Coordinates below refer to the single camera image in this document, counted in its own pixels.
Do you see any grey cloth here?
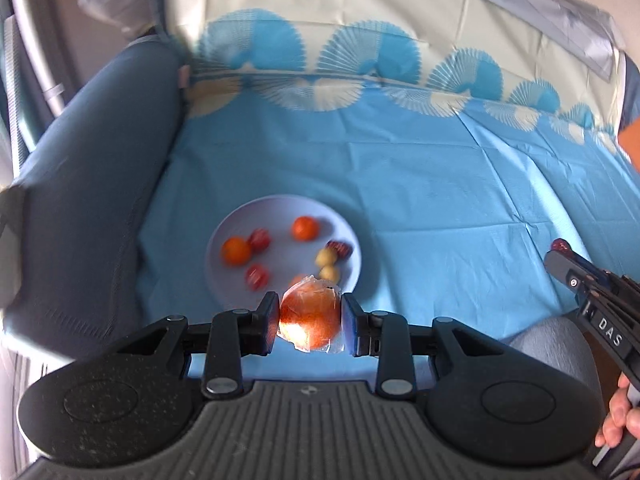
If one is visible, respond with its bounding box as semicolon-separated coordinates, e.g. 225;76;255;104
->
507;314;603;401

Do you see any white pole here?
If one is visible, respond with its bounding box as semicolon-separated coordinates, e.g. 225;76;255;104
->
6;0;68;117

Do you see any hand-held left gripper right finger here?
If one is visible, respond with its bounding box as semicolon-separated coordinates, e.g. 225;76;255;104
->
341;292;511;401

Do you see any small orange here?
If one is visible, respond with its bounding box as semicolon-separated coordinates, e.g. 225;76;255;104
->
221;237;252;266
292;216;320;241

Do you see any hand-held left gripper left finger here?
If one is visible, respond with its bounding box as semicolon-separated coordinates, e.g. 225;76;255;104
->
117;291;281;401

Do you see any grey plastic cover sheet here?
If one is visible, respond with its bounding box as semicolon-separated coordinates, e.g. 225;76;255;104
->
80;0;618;81

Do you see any black smartphone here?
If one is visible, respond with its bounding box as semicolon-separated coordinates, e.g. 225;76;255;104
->
0;185;28;311

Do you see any plastic-wrapped orange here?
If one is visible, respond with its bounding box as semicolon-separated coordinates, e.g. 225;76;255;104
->
277;275;346;353

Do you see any orange cloth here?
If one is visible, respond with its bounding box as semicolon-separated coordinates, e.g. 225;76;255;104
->
619;115;640;171

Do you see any pale blue plate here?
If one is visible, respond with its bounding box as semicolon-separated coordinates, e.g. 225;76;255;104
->
205;195;362;311

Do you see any person's right hand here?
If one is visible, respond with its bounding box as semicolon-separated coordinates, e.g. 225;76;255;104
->
595;375;638;448

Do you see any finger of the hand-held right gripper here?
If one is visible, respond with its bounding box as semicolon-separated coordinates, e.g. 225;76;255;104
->
544;250;608;303

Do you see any blue fan-patterned tablecloth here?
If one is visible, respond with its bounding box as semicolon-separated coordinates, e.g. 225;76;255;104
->
135;0;640;381

